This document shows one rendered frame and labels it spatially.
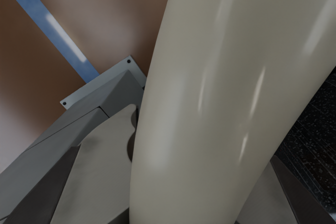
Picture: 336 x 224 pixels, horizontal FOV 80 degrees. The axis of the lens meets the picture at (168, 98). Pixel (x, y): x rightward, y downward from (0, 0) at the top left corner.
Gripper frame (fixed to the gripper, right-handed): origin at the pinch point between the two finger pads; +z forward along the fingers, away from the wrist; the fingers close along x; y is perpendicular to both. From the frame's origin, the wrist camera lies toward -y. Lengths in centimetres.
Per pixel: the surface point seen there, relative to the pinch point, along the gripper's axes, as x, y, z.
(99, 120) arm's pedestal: -20, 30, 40
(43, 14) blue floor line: -59, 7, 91
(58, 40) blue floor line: -54, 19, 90
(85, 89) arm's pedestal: -43, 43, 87
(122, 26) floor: -22, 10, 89
